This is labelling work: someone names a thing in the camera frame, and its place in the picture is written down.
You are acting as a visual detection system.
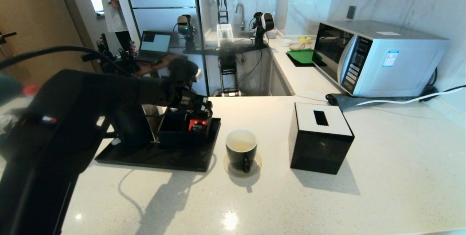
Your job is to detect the open laptop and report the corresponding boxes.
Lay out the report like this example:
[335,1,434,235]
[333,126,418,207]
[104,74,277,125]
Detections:
[137,31,173,63]

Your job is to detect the white black robot arm joint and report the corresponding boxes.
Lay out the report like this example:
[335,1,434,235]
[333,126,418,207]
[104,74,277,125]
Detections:
[251,12,276,48]

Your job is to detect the black electric kettle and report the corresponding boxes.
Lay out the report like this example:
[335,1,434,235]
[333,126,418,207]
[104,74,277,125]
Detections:
[108,107,155,146]

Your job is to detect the person in grey shirt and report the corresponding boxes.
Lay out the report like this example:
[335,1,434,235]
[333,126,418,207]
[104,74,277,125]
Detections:
[100,0,132,51]

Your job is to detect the chrome faucet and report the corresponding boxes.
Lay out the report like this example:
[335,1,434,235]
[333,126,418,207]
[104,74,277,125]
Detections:
[235,4,246,31]

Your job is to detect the clear acrylic sign stand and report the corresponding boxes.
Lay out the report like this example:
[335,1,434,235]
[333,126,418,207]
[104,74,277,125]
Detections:
[143,105,161,144]

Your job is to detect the silver microwave oven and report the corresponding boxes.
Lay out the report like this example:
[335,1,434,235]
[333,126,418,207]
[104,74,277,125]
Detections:
[312,21,449,98]

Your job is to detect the black microwave power cable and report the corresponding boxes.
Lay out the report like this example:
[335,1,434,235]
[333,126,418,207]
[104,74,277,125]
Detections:
[422,67,466,99]

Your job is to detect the black mug white inside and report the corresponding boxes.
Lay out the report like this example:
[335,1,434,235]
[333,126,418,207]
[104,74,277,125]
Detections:
[226,129,258,173]

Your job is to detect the teal chair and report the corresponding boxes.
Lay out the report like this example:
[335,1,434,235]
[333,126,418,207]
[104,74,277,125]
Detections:
[0,75,23,103]

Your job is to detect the black rectangular tray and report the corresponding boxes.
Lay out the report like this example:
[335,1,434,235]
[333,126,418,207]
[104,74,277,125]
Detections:
[95,118,222,172]

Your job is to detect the black compartment organizer box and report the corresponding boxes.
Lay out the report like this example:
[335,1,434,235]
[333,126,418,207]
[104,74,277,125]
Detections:
[157,109,213,146]

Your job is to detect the brown wooden desk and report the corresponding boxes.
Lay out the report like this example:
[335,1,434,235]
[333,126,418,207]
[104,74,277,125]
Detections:
[135,54,189,79]

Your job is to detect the thick white cable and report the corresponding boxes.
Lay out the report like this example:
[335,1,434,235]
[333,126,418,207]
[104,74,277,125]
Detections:
[357,87,466,106]

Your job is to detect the robot arm joint green light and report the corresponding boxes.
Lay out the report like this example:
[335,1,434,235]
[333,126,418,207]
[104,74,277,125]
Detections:
[177,15,199,53]

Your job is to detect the red plastic snack packet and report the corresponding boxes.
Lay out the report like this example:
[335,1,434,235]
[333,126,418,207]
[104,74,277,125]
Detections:
[189,118,209,132]

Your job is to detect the black tissue box silver lid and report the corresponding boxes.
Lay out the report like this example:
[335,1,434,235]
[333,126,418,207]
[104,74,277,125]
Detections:
[289,103,355,175]

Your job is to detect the black door handle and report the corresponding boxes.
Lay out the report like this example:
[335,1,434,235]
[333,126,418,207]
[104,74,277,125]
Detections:
[0,31,17,44]

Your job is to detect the brown wooden door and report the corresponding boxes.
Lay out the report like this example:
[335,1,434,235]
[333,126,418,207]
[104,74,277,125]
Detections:
[0,0,102,82]

